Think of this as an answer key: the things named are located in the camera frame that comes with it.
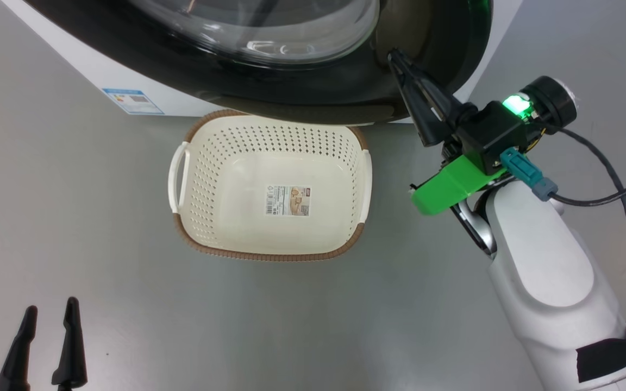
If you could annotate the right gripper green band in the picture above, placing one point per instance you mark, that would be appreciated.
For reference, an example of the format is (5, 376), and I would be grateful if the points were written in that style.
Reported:
(487, 136)

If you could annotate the black round washer door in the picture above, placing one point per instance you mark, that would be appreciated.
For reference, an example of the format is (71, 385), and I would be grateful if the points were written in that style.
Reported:
(291, 87)

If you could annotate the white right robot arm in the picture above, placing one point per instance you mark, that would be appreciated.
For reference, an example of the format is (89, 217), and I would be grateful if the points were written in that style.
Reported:
(541, 271)

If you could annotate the basket barcode label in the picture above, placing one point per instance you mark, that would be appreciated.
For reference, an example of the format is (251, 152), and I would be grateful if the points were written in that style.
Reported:
(287, 200)

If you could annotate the cream perforated laundry basket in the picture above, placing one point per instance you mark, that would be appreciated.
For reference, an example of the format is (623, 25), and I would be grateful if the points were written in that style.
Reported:
(220, 233)

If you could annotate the white washing machine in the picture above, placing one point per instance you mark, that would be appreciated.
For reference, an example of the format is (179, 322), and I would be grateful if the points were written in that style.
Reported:
(101, 76)

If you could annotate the blue energy label sticker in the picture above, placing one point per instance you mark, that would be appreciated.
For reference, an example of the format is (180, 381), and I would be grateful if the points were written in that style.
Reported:
(132, 101)

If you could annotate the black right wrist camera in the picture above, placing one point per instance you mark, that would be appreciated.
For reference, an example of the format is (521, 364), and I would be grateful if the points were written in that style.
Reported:
(552, 100)

